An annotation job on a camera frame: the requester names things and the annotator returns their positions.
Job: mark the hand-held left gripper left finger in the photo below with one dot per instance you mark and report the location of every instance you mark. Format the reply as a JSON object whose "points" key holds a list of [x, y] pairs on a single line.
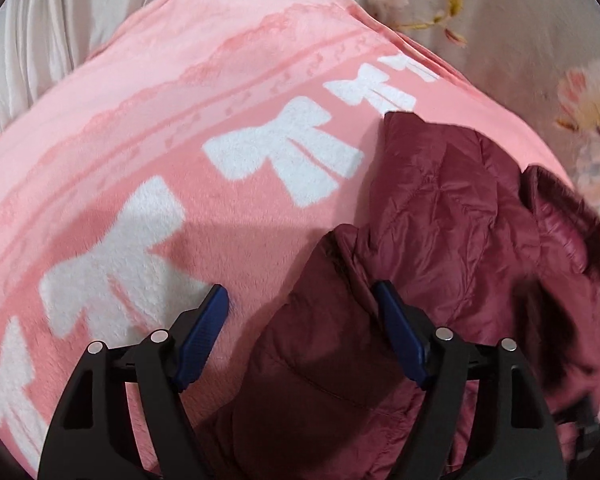
{"points": [[202, 337]]}

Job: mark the pink blanket with white bows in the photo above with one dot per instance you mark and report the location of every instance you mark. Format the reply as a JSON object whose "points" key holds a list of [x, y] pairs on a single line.
{"points": [[145, 185]]}

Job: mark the white satin cloth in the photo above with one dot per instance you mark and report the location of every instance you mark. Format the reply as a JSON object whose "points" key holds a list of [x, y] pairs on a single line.
{"points": [[55, 25]]}

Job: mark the floral bed sheet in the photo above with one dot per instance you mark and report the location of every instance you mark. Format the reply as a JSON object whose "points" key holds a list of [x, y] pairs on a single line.
{"points": [[520, 25]]}

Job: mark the maroon puffer jacket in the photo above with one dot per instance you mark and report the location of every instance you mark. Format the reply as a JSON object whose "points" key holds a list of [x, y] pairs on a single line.
{"points": [[445, 240]]}

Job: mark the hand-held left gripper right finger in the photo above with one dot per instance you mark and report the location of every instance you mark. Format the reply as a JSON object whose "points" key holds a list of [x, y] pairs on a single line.
{"points": [[402, 332]]}

